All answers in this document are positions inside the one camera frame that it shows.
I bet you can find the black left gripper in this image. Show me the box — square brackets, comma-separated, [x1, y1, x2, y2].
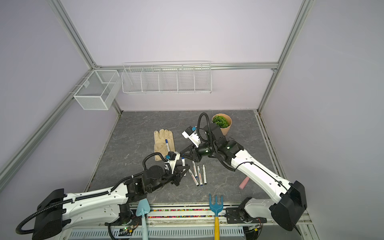
[149, 162, 190, 192]

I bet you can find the white whiteboard marker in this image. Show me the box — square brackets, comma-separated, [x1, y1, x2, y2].
[165, 139, 171, 152]
[203, 164, 207, 185]
[189, 169, 200, 186]
[197, 166, 203, 186]
[182, 158, 186, 177]

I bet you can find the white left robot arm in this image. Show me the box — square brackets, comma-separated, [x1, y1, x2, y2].
[16, 164, 190, 240]

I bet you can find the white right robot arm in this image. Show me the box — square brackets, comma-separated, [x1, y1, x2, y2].
[181, 124, 308, 231]

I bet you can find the teal garden trowel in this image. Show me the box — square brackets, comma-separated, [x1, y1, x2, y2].
[136, 199, 151, 240]

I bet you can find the cream work glove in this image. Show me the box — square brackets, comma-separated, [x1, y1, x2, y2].
[154, 129, 176, 156]

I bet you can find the terracotta pot with green plant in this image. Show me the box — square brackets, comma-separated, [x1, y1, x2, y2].
[212, 114, 232, 136]

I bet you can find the purple pink small shovel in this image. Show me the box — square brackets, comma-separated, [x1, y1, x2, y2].
[239, 177, 250, 190]

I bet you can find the small white mesh basket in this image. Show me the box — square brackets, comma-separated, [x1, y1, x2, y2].
[74, 70, 122, 111]

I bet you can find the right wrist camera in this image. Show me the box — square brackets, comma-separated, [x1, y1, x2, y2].
[182, 126, 201, 147]

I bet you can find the aluminium front rail base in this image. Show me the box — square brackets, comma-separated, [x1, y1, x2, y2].
[71, 202, 314, 240]

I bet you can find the teal fork yellow handle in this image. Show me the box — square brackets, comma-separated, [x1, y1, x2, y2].
[209, 194, 224, 240]

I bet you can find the long white wire basket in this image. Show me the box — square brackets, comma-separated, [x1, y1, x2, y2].
[121, 61, 213, 94]

